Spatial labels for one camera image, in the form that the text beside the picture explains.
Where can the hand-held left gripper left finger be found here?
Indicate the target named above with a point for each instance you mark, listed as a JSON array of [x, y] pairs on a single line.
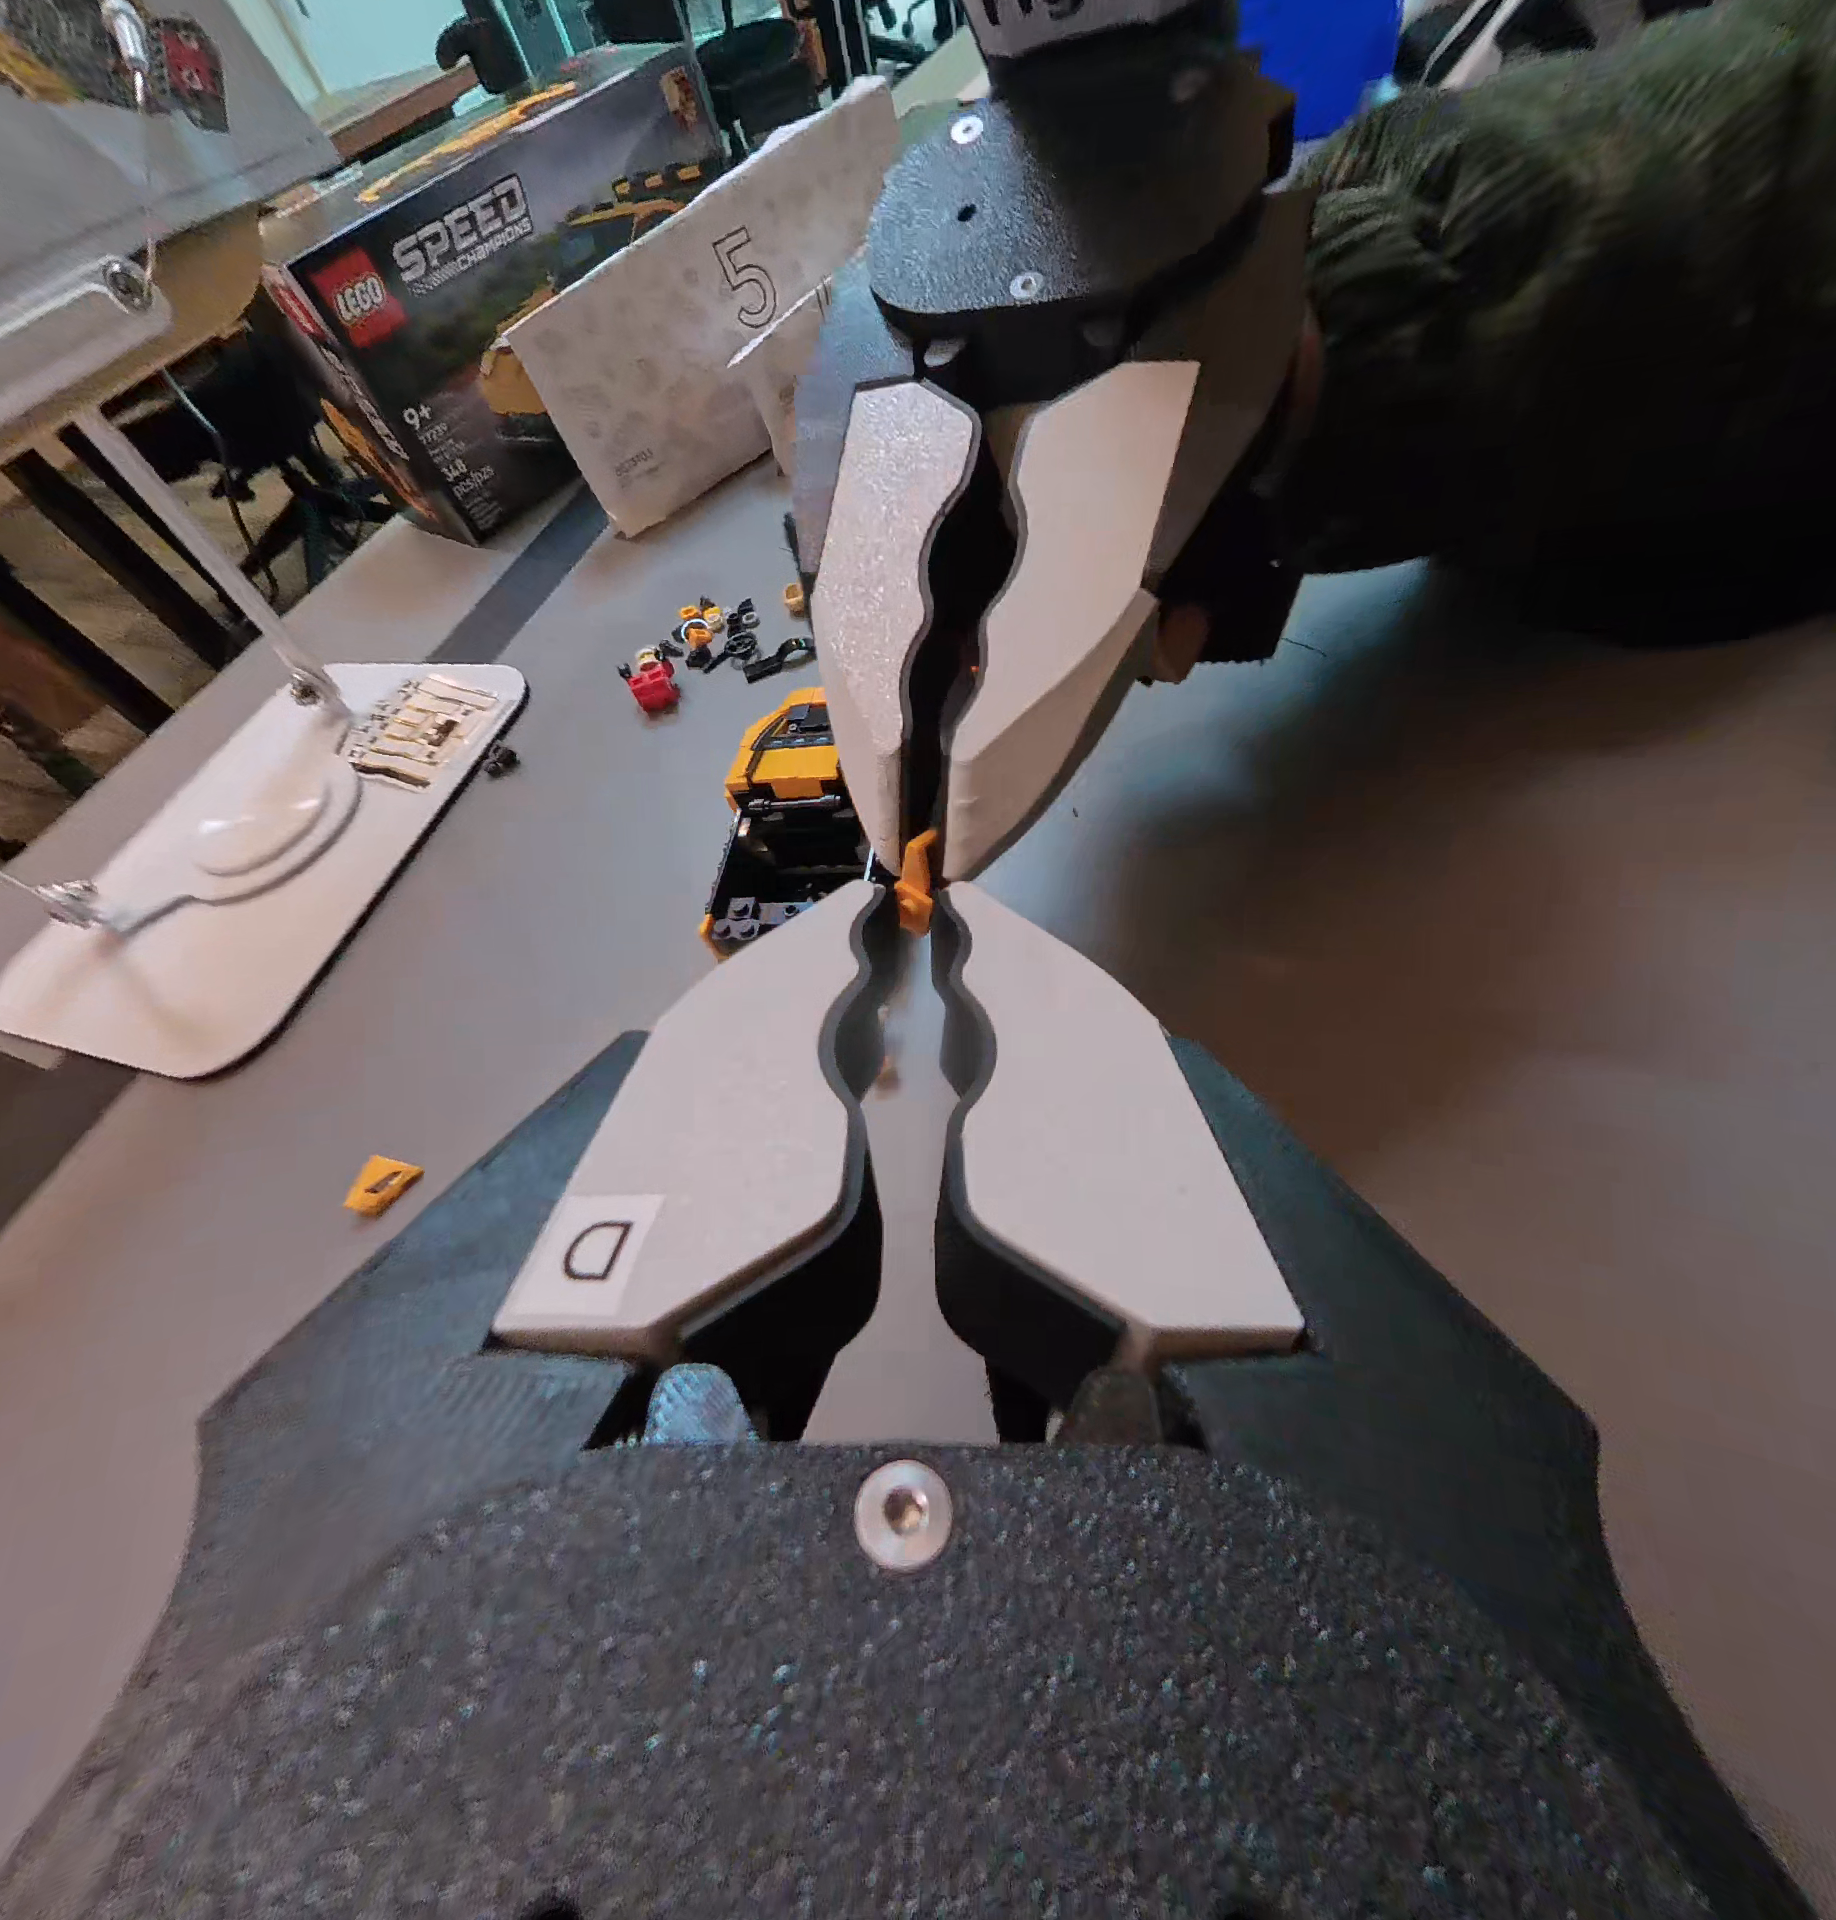
[[707, 1156]]

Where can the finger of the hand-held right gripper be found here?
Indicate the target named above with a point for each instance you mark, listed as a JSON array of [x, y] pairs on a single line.
[[1083, 570], [882, 570]]

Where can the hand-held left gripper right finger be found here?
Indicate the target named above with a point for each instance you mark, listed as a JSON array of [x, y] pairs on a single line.
[[1113, 1170]]

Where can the yellow black lego car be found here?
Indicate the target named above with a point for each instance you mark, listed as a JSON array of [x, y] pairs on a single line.
[[776, 765]]

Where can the small orange lego bracket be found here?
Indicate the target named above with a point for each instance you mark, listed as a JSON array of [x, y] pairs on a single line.
[[915, 891]]

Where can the orange lego pieces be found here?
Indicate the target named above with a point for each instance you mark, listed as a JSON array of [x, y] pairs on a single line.
[[382, 1186]]

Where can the black lego arch piece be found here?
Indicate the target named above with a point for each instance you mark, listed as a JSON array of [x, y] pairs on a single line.
[[776, 661]]

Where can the pile of small lego parts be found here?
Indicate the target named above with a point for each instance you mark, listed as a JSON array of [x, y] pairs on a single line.
[[716, 621]]

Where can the red lego seat piece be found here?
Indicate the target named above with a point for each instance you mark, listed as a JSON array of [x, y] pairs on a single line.
[[652, 687]]

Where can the lego sticker sheet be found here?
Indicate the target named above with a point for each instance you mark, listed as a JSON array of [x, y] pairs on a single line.
[[417, 726]]

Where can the lego set box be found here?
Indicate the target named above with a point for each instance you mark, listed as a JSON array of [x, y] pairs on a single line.
[[453, 270]]

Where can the lego instruction booklet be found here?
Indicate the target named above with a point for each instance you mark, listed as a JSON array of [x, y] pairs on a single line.
[[92, 150]]

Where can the small white paper bag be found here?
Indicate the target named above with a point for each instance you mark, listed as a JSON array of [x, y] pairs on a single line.
[[782, 391]]

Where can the large white paper bag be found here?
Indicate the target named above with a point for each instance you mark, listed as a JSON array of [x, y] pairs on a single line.
[[663, 345]]

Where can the white stand base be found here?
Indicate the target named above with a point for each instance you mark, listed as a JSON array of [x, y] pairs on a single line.
[[258, 930]]

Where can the bent metal stand rod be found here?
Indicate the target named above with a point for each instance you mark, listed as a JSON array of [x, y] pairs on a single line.
[[62, 896]]

